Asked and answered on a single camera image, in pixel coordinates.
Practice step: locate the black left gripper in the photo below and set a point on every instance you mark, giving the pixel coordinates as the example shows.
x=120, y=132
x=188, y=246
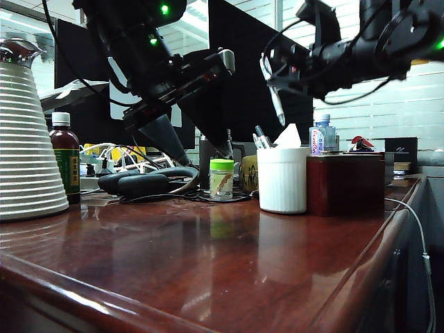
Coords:
x=173, y=86

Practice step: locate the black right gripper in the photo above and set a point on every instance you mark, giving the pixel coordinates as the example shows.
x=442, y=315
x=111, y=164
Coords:
x=298, y=73

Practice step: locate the clear gel pen grey grip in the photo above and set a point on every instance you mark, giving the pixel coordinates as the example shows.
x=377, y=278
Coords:
x=279, y=111

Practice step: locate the black pen silver label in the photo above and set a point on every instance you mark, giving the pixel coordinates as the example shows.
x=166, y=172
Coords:
x=260, y=133

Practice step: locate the plain black pen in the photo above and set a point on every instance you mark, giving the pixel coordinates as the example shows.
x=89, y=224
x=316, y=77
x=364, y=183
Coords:
x=267, y=143

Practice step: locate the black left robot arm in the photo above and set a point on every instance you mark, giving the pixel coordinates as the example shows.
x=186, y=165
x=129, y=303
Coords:
x=132, y=34

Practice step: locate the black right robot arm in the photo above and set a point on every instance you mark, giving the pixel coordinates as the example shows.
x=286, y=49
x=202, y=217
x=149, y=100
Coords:
x=367, y=52

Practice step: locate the white ribbed pen holder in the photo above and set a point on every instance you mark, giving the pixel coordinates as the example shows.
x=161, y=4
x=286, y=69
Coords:
x=283, y=180

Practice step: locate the large black monitor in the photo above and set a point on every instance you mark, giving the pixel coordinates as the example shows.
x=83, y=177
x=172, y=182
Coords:
x=243, y=104

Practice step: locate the black steel-rim thermos mug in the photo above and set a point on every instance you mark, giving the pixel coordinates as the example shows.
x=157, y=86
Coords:
x=208, y=166

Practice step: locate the yellow box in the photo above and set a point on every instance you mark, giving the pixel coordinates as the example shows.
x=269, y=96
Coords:
x=139, y=151

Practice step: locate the white tissue paper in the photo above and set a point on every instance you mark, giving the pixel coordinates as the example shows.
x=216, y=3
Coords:
x=289, y=137

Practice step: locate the clear jar green lid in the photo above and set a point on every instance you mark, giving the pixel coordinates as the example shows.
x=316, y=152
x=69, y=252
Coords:
x=222, y=180

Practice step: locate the clear water bottle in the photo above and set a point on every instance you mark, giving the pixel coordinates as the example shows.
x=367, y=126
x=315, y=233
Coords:
x=322, y=138

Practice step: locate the black headphones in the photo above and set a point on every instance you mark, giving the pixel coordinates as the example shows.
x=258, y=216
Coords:
x=138, y=185

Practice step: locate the cream cup black calligraphy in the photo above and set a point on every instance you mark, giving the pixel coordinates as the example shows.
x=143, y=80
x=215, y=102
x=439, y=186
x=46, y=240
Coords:
x=248, y=173

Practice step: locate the red black white ornament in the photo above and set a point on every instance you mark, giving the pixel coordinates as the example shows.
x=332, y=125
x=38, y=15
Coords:
x=362, y=144

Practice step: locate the white power strip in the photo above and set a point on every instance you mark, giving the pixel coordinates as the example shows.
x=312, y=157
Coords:
x=90, y=182

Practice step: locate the brown bottle white cap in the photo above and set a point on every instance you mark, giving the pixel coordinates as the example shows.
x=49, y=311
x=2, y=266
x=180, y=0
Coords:
x=66, y=142

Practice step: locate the dark red wooden box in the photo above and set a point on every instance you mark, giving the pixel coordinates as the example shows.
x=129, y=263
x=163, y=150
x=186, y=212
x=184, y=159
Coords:
x=345, y=184

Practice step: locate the grey model aircraft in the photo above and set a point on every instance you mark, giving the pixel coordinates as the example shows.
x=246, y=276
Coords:
x=66, y=95

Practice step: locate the black AOC monitor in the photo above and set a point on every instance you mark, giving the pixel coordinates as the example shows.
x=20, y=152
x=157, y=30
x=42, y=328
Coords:
x=69, y=52

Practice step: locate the black box silver logo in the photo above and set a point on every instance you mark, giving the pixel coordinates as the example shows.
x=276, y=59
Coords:
x=401, y=149

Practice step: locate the grey box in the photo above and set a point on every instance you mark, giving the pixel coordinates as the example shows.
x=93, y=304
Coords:
x=388, y=170

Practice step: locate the stack of books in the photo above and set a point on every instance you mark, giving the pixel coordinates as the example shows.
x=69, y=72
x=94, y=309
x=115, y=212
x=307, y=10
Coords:
x=404, y=170

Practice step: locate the white ribbed thermos jug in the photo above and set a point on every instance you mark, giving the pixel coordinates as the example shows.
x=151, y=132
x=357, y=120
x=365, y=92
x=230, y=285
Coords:
x=27, y=156

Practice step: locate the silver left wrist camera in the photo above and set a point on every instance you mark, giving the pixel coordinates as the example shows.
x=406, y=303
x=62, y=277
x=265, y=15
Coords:
x=227, y=60

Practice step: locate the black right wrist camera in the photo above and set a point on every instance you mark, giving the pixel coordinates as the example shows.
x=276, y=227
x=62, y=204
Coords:
x=322, y=21

